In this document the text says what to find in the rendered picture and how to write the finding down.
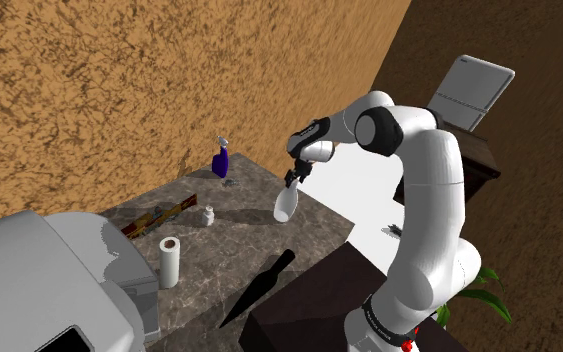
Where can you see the dark wooden cabinet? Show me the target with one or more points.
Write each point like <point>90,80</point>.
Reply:
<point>476,161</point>

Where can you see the green leafy plant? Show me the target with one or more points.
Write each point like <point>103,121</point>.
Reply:
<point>493,298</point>

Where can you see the grey refrigerator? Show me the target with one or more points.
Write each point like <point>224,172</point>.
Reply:
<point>471,92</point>

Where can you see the small white jar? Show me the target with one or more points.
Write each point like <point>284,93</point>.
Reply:
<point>207,216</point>

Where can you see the small grey metal object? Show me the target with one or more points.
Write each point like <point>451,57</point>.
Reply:
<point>230,183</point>

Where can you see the small dark metal object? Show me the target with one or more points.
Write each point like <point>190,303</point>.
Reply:
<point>392,230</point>

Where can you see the red and yellow flat bar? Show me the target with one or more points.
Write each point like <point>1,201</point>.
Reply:
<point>161,217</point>

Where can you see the white paper towel roll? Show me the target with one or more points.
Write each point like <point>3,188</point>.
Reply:
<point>169,265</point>

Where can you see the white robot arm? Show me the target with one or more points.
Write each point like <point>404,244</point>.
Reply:
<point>432,195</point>

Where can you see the white bottle-shaped vase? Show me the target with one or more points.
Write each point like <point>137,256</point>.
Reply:
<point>285,204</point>

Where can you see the large white appliance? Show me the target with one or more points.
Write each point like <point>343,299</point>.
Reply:
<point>32,278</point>

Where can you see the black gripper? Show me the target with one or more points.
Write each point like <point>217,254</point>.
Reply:
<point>301,168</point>

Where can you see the blue spray bottle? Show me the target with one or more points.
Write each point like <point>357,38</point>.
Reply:
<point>220,164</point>

